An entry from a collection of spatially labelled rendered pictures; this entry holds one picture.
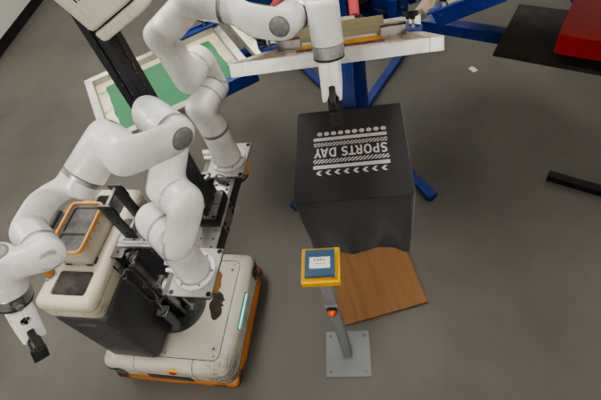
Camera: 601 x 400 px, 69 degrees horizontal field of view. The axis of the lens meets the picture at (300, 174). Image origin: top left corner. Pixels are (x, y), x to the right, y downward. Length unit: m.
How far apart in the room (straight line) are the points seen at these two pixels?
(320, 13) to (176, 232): 0.59
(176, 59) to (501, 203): 2.08
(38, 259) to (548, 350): 2.14
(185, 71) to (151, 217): 0.44
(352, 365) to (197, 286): 1.20
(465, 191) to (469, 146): 0.37
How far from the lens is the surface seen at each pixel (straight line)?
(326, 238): 1.87
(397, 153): 1.75
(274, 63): 1.25
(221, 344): 2.22
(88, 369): 2.85
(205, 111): 1.38
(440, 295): 2.48
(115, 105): 2.44
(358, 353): 2.36
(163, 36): 1.21
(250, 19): 1.02
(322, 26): 1.02
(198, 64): 1.35
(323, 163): 1.74
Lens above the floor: 2.27
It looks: 50 degrees down
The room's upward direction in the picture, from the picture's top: 16 degrees counter-clockwise
